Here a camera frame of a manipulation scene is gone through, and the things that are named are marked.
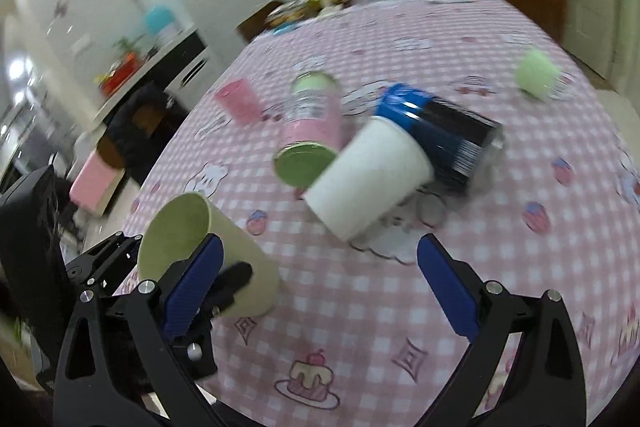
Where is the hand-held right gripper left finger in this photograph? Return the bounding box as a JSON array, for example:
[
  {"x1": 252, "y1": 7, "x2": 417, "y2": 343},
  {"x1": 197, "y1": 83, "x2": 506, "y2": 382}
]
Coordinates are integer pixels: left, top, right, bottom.
[{"x1": 52, "y1": 233, "x2": 236, "y2": 427}]

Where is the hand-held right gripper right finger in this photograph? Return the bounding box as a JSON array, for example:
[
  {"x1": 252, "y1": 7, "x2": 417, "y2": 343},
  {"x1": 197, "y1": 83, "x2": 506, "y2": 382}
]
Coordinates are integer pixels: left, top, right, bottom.
[{"x1": 416, "y1": 233, "x2": 587, "y2": 427}]

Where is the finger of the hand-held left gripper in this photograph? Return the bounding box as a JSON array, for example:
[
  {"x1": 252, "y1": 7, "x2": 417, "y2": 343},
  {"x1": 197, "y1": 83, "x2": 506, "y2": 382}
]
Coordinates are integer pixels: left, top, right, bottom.
[
  {"x1": 172, "y1": 261, "x2": 254, "y2": 380},
  {"x1": 65, "y1": 231, "x2": 144, "y2": 304}
]

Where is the beige green cup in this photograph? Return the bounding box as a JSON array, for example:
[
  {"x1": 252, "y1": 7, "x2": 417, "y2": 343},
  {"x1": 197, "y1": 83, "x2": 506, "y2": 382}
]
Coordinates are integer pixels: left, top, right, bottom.
[{"x1": 136, "y1": 193, "x2": 281, "y2": 319}]

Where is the white paper cup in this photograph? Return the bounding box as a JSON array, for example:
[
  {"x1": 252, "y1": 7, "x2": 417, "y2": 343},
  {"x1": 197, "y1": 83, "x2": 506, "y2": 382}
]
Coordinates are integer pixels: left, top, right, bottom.
[{"x1": 304, "y1": 116, "x2": 435, "y2": 242}]

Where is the pink cup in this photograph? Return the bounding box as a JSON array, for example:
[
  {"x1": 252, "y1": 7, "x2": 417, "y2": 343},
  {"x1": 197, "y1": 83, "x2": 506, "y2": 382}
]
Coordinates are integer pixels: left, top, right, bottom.
[{"x1": 214, "y1": 78, "x2": 262, "y2": 125}]

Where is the light green cup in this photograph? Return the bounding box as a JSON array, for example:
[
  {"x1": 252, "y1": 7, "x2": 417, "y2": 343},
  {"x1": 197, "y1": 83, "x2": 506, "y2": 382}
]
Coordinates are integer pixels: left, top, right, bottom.
[{"x1": 515, "y1": 48, "x2": 561, "y2": 102}]

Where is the pink stool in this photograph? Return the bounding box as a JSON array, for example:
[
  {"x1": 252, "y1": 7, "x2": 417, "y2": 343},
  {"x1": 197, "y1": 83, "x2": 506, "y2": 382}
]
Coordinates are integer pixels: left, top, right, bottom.
[{"x1": 69, "y1": 151, "x2": 126, "y2": 214}]

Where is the pink checked tablecloth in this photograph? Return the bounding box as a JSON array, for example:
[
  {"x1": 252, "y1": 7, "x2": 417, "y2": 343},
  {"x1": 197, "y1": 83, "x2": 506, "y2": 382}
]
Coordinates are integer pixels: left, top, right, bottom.
[{"x1": 112, "y1": 0, "x2": 640, "y2": 427}]

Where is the black jacket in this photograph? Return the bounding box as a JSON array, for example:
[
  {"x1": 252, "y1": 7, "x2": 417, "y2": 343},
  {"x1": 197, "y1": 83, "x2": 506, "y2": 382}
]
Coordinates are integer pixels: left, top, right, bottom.
[{"x1": 106, "y1": 82, "x2": 176, "y2": 182}]

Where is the blue and black can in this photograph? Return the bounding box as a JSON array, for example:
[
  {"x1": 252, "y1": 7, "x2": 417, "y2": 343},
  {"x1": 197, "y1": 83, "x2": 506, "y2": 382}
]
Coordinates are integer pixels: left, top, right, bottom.
[{"x1": 372, "y1": 82, "x2": 505, "y2": 198}]

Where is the pink can with green lid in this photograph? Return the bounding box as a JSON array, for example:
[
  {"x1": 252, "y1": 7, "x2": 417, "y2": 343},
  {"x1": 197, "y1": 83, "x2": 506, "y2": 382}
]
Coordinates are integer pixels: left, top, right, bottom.
[{"x1": 272, "y1": 71, "x2": 346, "y2": 190}]

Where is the red box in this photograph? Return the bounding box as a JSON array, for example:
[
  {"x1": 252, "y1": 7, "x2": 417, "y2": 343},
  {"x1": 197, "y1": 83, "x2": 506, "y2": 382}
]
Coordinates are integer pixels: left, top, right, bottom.
[{"x1": 102, "y1": 54, "x2": 141, "y2": 95}]

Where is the white side cabinet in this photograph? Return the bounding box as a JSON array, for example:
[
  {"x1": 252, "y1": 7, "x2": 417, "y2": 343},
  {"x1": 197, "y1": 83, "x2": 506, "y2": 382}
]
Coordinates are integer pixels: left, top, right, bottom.
[{"x1": 95, "y1": 24, "x2": 226, "y2": 128}]

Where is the teal container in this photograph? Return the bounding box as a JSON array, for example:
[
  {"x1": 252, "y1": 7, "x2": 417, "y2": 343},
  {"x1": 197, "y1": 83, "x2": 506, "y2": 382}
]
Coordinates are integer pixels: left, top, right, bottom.
[{"x1": 145, "y1": 6, "x2": 182, "y2": 40}]

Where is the brown wooden chair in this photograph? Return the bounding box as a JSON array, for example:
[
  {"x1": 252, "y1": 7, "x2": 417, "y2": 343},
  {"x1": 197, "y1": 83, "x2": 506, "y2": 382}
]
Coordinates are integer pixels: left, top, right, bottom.
[
  {"x1": 495, "y1": 0, "x2": 569, "y2": 46},
  {"x1": 236, "y1": 1, "x2": 286, "y2": 44}
]

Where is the pile of snack packets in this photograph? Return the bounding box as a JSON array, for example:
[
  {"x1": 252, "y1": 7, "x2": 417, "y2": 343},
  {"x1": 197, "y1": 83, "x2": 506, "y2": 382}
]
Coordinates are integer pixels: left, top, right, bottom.
[{"x1": 267, "y1": 0, "x2": 353, "y2": 34}]

